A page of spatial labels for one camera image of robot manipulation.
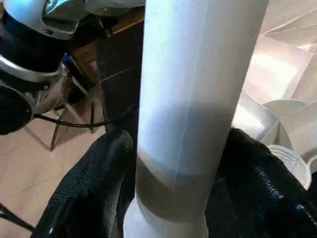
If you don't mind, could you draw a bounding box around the grey metal frame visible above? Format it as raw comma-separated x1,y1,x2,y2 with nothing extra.
24,71,97,152

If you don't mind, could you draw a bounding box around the thin black cable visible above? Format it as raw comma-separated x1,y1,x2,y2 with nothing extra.
0,202,37,232

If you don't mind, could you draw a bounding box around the white plastic table leg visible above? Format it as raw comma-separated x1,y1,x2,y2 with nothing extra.
123,0,270,238

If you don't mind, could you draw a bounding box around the black left wrist camera cable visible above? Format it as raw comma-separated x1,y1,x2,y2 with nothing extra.
32,109,139,127

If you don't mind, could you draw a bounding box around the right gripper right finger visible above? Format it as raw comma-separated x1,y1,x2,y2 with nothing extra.
206,128,317,238

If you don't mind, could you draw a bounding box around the white plastic table top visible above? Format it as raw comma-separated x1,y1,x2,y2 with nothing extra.
231,0,317,192

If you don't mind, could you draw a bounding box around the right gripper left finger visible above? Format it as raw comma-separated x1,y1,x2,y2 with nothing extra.
33,128,135,238

